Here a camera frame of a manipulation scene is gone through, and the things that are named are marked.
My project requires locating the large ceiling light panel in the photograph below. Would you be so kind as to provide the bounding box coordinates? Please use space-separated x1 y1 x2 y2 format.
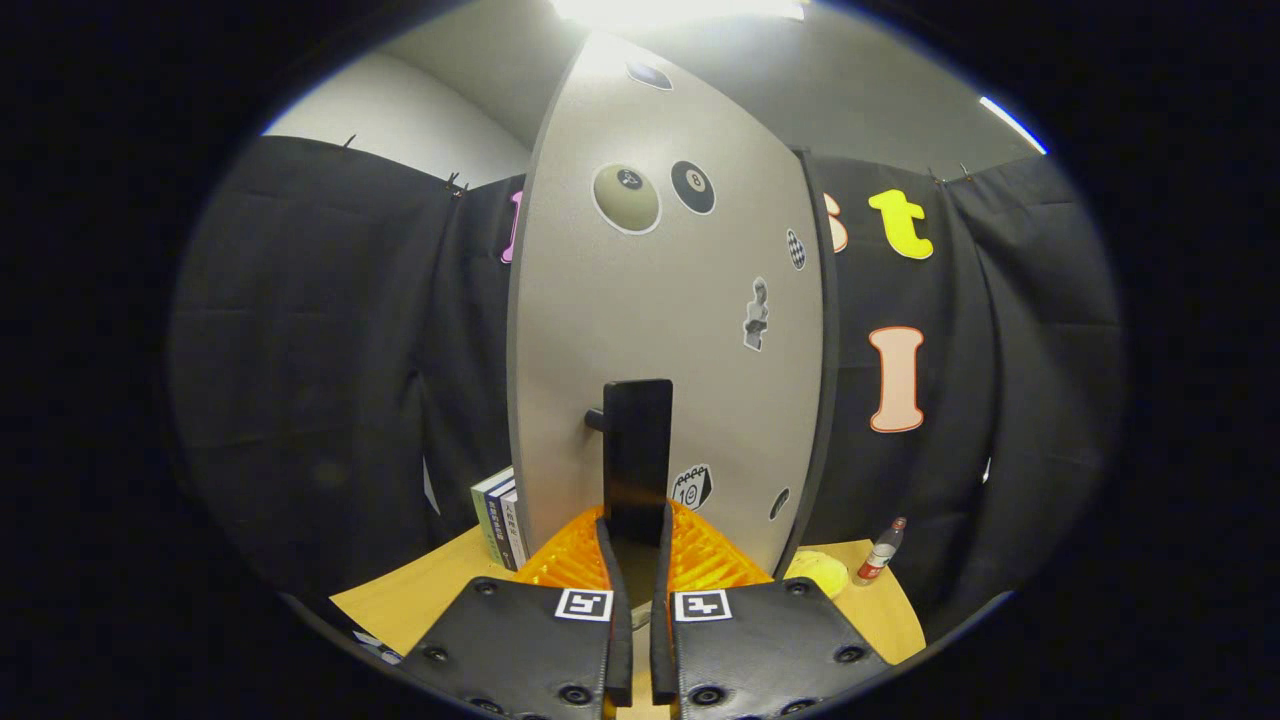
548 0 809 31

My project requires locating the narrow ceiling light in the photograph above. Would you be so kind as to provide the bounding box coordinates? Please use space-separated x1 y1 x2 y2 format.
979 95 1049 156

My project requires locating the black door handle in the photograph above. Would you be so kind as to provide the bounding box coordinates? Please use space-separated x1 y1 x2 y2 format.
585 378 674 549

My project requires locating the beige shoe cabinet door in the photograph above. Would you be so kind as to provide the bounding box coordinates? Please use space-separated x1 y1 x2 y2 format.
507 30 827 583

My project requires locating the small red-capped bottle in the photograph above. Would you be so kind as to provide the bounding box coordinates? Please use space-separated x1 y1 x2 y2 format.
852 516 909 588

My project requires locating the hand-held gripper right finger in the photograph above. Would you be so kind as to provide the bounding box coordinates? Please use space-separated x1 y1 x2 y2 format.
648 500 893 720

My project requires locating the yellow bumpy bread toy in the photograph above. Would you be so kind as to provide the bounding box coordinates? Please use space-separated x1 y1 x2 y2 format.
783 549 852 601

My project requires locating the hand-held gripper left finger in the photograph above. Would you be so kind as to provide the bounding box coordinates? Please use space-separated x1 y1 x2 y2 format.
398 505 635 720

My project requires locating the dark blue spine book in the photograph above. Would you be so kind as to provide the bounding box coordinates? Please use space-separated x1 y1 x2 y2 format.
485 478 519 571

